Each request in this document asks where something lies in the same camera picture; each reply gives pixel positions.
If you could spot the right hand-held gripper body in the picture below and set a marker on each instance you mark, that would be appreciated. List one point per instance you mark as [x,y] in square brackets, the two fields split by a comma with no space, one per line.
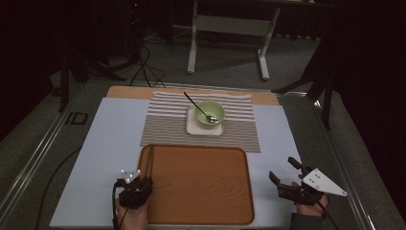
[309,191]

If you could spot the person's right hand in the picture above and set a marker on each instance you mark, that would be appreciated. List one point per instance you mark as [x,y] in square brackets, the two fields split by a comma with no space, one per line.
[312,209]

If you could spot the aluminium rail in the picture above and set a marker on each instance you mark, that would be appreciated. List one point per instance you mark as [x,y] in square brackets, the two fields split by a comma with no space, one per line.
[35,159]
[346,179]

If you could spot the grey striped placemat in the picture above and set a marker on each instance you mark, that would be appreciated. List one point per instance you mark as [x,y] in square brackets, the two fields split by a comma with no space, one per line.
[166,127]

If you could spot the person's left hand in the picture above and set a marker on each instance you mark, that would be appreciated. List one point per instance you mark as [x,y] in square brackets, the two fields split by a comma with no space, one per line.
[132,218]

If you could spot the dark device with red light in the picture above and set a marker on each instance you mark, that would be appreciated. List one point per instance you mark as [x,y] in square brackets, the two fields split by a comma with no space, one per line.
[135,4]

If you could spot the light green bowl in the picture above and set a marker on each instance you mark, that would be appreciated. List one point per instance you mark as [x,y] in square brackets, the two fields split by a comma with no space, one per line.
[204,123]

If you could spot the brown wooden tray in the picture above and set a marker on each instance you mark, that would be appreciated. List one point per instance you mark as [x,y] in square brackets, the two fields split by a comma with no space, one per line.
[198,188]

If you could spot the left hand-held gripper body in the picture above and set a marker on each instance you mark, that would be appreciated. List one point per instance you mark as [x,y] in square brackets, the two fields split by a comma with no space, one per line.
[135,193]

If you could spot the light blue table sheet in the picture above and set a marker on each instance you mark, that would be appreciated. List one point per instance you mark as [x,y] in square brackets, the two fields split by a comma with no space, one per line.
[102,143]

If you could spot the white square plate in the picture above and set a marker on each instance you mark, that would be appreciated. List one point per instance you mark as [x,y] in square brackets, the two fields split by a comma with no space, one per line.
[191,127]

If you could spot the black tripod stand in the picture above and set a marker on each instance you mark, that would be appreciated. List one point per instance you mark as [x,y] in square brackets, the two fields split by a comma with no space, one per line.
[65,80]
[325,96]

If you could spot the white metal table frame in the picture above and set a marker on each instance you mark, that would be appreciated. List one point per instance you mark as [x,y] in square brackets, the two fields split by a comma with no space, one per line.
[233,25]

